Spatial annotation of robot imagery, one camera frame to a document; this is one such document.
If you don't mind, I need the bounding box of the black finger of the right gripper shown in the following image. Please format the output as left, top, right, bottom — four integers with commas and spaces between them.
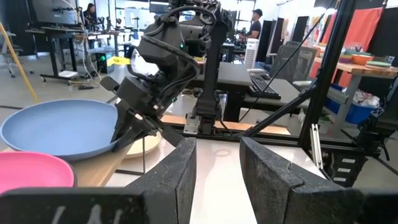
110, 99, 150, 153
149, 119, 187, 147

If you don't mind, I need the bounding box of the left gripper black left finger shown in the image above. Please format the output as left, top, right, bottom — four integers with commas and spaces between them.
124, 138, 198, 224

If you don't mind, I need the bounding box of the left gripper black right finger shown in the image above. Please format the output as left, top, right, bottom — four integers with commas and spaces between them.
239, 136, 362, 224

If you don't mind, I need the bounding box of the cream plate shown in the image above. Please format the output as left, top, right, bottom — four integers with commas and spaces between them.
125, 131, 163, 160

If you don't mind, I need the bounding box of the blue plate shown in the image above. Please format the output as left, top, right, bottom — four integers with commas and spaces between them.
0, 98, 121, 162

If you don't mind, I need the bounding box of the yellow tag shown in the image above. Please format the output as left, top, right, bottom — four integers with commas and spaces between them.
106, 55, 132, 67

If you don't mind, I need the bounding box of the computer tower with green light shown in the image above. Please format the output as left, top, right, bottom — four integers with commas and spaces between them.
94, 50, 109, 75

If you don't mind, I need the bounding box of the person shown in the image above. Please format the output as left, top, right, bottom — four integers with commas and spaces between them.
238, 8, 264, 40
81, 2, 99, 32

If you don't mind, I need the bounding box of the black standing desk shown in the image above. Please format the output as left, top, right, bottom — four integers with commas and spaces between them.
24, 26, 85, 82

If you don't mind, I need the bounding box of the pink plate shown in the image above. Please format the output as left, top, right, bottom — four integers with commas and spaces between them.
0, 151, 77, 194

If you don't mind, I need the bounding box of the black keyboard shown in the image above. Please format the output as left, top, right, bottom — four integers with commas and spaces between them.
248, 74, 282, 101

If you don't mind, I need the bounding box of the blue storage bin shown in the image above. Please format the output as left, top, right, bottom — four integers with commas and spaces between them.
324, 83, 381, 126

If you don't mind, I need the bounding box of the white tower fan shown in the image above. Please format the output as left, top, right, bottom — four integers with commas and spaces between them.
243, 37, 260, 70

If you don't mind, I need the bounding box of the grey mesh office chair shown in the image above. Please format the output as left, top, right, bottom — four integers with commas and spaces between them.
268, 41, 318, 91

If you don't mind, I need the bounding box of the wooden side table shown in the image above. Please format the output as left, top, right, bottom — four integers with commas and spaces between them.
313, 55, 398, 134

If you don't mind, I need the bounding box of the orange bowl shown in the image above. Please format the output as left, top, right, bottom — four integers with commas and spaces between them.
351, 54, 375, 66

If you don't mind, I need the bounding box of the green plate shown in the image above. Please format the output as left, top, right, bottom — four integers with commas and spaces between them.
364, 60, 392, 68

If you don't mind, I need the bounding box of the orange curtain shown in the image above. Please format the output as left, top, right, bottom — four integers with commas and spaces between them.
320, 6, 384, 88

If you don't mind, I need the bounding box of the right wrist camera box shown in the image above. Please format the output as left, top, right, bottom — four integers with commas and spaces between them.
99, 75, 121, 93

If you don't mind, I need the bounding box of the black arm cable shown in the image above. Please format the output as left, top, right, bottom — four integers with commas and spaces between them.
140, 33, 202, 96

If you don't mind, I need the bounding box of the white metal bracket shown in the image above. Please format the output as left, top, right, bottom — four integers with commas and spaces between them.
308, 123, 323, 170

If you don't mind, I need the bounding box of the black diagonal frame brace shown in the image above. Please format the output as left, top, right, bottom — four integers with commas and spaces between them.
241, 86, 315, 138

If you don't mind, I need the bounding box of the wall monitor screen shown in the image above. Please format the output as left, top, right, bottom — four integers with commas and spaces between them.
30, 0, 79, 26

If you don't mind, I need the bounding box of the yellow hanging cable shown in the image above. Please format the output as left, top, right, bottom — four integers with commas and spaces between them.
0, 22, 40, 104

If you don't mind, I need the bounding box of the black frame post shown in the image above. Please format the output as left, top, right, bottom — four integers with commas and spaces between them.
297, 0, 358, 147

